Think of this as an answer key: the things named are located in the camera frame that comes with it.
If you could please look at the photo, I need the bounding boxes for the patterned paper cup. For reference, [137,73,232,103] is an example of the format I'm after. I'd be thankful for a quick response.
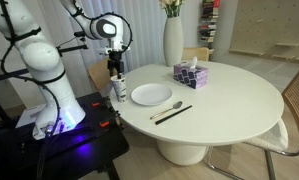
[111,75,127,102]

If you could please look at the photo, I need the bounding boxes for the flower bouquet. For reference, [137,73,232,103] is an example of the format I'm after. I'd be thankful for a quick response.
[159,0,185,18]

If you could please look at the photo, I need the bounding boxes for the stack of books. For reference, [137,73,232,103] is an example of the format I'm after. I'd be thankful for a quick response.
[199,0,220,43]

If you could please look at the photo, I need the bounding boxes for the black camera on stand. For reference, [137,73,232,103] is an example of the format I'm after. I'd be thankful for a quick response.
[56,31,88,57]

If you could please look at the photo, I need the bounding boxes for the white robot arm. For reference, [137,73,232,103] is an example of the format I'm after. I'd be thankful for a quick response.
[0,0,128,140]

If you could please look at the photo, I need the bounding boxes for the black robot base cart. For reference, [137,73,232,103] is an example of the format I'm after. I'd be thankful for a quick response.
[0,93,129,180]

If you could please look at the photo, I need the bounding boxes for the wooden pegboard with shelves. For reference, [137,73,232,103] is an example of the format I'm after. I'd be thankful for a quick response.
[229,0,299,61]

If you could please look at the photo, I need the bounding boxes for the tall white vase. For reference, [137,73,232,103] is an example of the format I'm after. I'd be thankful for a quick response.
[163,17,183,67]

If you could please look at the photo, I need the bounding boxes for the purple tissue box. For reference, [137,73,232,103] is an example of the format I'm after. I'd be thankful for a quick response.
[173,63,208,89]

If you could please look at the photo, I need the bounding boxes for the white round table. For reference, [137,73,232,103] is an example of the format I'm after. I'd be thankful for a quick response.
[110,61,284,166]

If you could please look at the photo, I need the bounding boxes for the white round plate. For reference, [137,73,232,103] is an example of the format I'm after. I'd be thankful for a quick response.
[131,83,172,106]

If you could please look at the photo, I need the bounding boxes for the metal spoon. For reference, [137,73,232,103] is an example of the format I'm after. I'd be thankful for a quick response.
[150,101,183,120]

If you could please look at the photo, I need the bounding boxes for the rattan chair with cushion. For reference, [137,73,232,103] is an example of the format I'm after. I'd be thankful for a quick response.
[205,66,299,180]

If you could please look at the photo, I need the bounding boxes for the wooden chair behind table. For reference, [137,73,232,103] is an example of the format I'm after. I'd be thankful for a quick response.
[182,47,210,61]

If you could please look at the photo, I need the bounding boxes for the black chopsticks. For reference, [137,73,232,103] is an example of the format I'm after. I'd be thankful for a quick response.
[155,105,193,125]

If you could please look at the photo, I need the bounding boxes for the wooden chair near robot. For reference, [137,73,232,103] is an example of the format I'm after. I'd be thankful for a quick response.
[88,58,111,94]

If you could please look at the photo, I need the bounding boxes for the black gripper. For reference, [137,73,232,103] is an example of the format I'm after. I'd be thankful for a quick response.
[108,51,124,79]

